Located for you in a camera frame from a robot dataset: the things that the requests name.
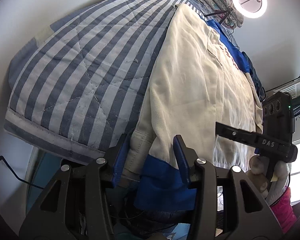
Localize black tripod stand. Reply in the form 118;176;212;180
205;6;234;25

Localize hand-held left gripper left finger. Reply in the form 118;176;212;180
19;133;130;240

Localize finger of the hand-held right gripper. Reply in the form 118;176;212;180
215;121;257;143

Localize person's right forearm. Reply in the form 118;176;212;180
269;186;298;234

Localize dark navy clothes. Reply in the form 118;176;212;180
241;51;265;100

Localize beige and blue jacket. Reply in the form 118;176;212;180
121;4;264;213

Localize black cable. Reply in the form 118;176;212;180
0;156;44;190

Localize person's right hand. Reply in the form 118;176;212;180
248;154;291;200

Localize blue striped quilted blanket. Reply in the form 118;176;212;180
4;0;208;159

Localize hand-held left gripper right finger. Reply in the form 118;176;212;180
173;134;283;240

